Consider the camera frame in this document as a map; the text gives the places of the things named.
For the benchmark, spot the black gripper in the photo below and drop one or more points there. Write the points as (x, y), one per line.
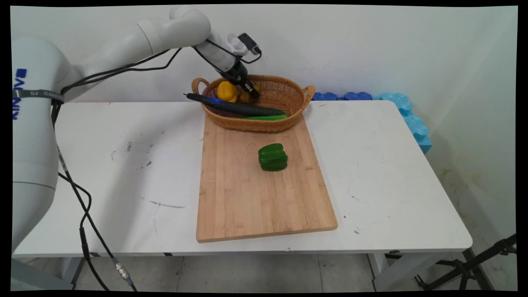
(235, 73)

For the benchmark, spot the green bell pepper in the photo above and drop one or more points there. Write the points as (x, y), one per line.
(273, 157)

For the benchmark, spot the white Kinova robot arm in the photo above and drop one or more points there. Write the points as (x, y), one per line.
(37, 123)

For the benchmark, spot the brown potato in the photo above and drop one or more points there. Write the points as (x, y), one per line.
(246, 97)

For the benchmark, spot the dark green cucumber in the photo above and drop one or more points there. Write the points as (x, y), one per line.
(239, 108)

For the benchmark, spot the yellow bell pepper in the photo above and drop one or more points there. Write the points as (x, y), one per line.
(227, 91)

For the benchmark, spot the woven wicker basket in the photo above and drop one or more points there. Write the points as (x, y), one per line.
(284, 95)

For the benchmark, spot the bamboo cutting board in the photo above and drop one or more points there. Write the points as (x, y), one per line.
(255, 198)

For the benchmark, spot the light blue foam strip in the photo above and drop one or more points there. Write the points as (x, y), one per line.
(414, 123)

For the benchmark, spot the white table leg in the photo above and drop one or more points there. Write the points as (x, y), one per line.
(400, 270)

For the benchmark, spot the black tripod stand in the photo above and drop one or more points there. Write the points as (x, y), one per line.
(466, 268)

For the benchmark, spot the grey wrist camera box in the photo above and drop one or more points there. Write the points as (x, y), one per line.
(248, 42)

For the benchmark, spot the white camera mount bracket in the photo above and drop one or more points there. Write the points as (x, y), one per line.
(236, 44)

